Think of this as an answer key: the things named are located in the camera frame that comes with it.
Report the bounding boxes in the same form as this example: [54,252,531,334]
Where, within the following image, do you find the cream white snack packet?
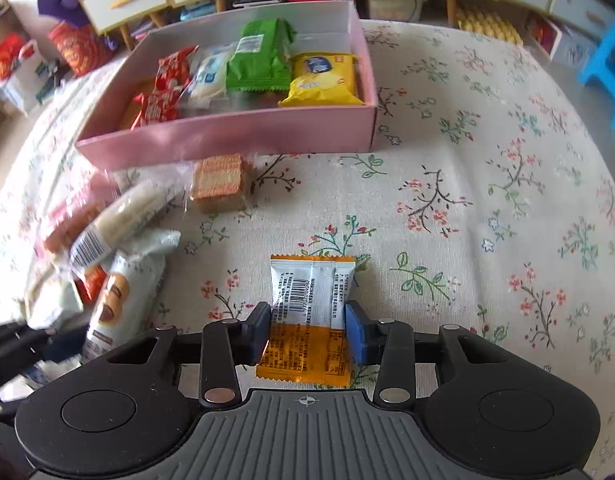
[23,262,83,330]

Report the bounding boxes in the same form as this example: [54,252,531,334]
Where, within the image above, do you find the orange white small packet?
[257,255,356,388]

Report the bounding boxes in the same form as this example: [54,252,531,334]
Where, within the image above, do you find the chocolate roll white packet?
[82,229,181,363]

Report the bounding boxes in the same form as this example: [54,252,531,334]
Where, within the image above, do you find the pink wafer snack pack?
[36,172,120,256]

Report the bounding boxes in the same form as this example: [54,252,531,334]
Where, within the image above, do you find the clear rice cracker pack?
[68,178,181,278]

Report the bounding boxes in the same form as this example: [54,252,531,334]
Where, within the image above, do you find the red snack packet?
[154,46,198,92]
[131,87,183,129]

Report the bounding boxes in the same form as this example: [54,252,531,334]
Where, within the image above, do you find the white blue bread packet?
[176,44,236,112]

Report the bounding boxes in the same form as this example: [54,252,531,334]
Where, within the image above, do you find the yellow biscuit packet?
[278,52,364,107]

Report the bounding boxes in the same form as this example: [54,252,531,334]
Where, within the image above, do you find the green snack packet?
[226,18,296,92]

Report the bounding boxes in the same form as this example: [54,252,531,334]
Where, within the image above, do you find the orange lotus cracker packet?
[74,264,107,307]

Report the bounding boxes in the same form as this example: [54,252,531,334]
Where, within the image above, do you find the brown wafer cracker stack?
[189,154,252,214]

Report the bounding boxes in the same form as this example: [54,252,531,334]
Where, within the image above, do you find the floral tablecloth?
[0,21,615,479]

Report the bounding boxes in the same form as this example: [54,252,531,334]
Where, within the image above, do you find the white shopping bag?
[0,32,50,115]

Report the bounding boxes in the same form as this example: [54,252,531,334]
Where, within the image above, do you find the pink cardboard box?
[76,0,378,170]

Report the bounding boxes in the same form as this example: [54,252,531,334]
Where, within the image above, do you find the yellow egg tray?
[456,6,523,46]

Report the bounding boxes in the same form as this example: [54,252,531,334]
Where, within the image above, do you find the blue plastic stool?
[579,23,615,132]

